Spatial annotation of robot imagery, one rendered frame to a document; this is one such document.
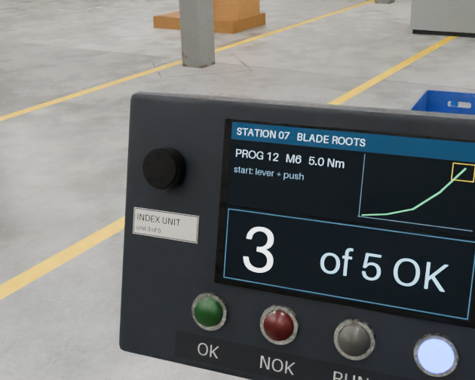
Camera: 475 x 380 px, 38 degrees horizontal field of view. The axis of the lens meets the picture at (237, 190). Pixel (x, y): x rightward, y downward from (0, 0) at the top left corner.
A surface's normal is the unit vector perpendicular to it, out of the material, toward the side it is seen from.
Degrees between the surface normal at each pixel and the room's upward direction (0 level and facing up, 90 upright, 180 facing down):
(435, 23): 90
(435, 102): 89
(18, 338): 0
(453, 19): 90
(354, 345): 78
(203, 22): 90
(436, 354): 71
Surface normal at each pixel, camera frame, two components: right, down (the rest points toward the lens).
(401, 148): -0.36, 0.11
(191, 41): -0.53, 0.33
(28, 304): -0.03, -0.93
